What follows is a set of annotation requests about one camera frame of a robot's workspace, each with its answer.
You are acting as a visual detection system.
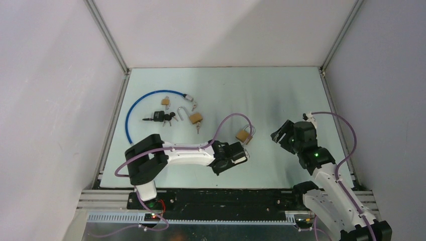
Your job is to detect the large brass padlock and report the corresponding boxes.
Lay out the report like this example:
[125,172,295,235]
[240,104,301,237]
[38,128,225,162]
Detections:
[235,125,256,145]

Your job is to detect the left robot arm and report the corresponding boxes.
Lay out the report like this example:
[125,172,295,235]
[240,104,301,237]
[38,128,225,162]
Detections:
[115,134,249,209]

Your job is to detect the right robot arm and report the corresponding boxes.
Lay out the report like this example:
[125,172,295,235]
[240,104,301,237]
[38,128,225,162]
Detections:
[271,120,392,240]

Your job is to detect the black padlock with keys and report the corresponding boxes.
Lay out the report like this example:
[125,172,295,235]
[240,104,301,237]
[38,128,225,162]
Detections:
[142,110,178,127]

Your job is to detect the small brass padlock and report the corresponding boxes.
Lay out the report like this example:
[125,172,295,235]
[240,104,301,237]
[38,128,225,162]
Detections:
[161,96,170,110]

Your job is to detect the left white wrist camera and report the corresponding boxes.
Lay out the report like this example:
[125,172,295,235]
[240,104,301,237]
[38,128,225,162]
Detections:
[232,149,250,165]

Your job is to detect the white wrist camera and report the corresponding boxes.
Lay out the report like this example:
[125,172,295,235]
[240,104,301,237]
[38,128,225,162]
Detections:
[232,149,250,165]
[302,112,318,129]

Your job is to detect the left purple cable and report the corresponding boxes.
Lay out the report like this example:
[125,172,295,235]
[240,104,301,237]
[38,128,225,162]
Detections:
[114,113,256,178]

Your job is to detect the purple cable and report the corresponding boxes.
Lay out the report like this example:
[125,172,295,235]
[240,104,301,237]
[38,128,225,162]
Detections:
[114,113,256,178]
[311,111,377,241]

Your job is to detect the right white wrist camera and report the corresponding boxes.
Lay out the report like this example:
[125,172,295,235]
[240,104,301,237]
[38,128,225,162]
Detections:
[302,112,318,129]

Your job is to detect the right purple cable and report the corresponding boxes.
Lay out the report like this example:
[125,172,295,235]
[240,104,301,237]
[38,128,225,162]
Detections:
[311,111,377,241]

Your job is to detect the keys on cable lock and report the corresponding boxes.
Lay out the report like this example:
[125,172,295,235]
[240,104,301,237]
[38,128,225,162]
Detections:
[191,102,197,111]

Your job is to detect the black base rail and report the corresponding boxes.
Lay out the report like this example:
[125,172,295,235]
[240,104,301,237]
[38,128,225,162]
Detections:
[144,188,308,221]

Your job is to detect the blue cable lock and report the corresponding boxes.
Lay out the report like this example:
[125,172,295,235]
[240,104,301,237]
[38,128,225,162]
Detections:
[125,89,194,144]

